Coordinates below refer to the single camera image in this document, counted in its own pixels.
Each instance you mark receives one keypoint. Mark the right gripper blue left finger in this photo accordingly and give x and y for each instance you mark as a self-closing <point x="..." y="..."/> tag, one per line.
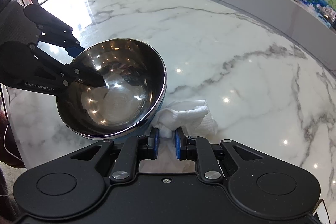
<point x="134" y="150"/>

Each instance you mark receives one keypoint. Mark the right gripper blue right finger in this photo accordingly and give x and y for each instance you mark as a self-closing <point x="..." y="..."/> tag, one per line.
<point x="199" y="150"/>

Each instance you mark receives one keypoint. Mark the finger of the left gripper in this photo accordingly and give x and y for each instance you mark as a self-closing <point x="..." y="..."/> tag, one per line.
<point x="69" y="43"/>
<point x="86" y="75"/>

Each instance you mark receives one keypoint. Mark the white paper towel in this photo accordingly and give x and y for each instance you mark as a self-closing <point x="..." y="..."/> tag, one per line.
<point x="194" y="117"/>

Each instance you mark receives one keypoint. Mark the blue steel bowl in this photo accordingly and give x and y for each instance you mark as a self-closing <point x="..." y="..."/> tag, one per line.
<point x="135" y="84"/>

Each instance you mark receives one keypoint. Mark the white smartphone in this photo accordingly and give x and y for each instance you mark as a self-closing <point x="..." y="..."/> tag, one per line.
<point x="320" y="213"/>

